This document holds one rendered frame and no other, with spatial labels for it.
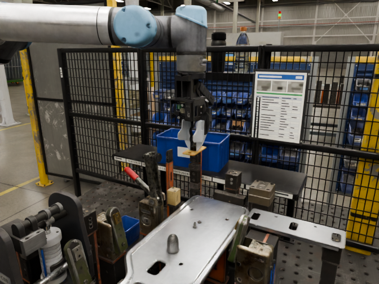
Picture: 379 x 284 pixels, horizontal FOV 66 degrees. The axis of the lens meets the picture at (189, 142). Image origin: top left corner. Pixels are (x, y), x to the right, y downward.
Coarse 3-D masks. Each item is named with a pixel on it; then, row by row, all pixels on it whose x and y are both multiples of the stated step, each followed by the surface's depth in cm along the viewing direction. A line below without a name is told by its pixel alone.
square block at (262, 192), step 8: (256, 184) 106; (264, 184) 106; (272, 184) 106; (256, 192) 103; (264, 192) 102; (272, 192) 104; (248, 200) 105; (256, 200) 104; (264, 200) 102; (272, 200) 105; (248, 208) 107; (264, 208) 103; (256, 216) 106; (248, 232) 109
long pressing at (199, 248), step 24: (168, 216) 96; (192, 216) 96; (216, 216) 96; (240, 216) 96; (144, 240) 83; (192, 240) 84; (216, 240) 84; (144, 264) 74; (168, 264) 74; (192, 264) 74
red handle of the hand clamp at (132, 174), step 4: (124, 168) 98; (128, 168) 97; (128, 172) 97; (132, 172) 97; (132, 176) 96; (136, 176) 96; (136, 180) 96; (140, 180) 96; (140, 184) 96; (144, 184) 96; (144, 188) 95; (148, 188) 95; (148, 192) 95
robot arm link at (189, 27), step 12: (180, 12) 68; (192, 12) 67; (204, 12) 68; (180, 24) 68; (192, 24) 68; (204, 24) 69; (180, 36) 69; (192, 36) 68; (204, 36) 70; (180, 48) 70; (192, 48) 69; (204, 48) 71
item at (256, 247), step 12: (252, 240) 77; (240, 252) 74; (252, 252) 73; (264, 252) 72; (240, 264) 75; (252, 264) 73; (264, 264) 72; (240, 276) 76; (252, 276) 75; (264, 276) 73
